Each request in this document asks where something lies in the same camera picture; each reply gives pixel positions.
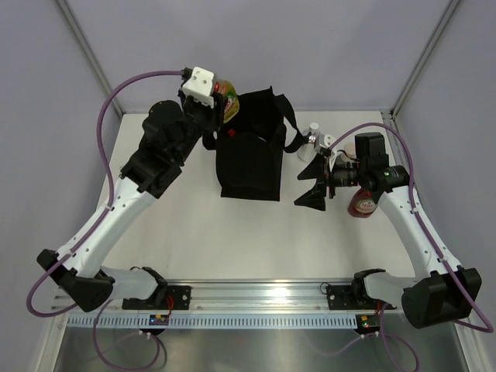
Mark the dark red Fairy bottle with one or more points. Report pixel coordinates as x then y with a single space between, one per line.
361 204

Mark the black canvas tote bag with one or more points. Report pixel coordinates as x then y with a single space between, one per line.
249 165

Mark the aluminium frame post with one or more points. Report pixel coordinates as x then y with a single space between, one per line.
428 50
76 31

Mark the left aluminium frame post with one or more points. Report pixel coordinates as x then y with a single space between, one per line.
76 31

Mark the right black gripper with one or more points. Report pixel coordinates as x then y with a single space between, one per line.
315 198

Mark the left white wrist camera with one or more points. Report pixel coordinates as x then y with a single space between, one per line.
200 86

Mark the silver metal bottle white cap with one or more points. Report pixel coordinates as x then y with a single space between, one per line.
310 143

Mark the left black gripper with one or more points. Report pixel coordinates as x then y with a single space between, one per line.
214 115

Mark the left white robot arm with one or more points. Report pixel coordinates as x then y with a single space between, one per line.
170 132

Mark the aluminium mounting rail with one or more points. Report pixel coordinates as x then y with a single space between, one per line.
255 296

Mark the right aluminium frame post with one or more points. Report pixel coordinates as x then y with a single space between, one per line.
428 50

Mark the grey-green pump bottle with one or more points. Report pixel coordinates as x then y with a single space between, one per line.
348 153

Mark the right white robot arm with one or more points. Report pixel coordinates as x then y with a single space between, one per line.
442 290

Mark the white slotted cable duct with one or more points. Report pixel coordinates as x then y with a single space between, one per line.
232 321

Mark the yellow dish soap bottle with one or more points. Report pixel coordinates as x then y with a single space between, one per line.
228 92

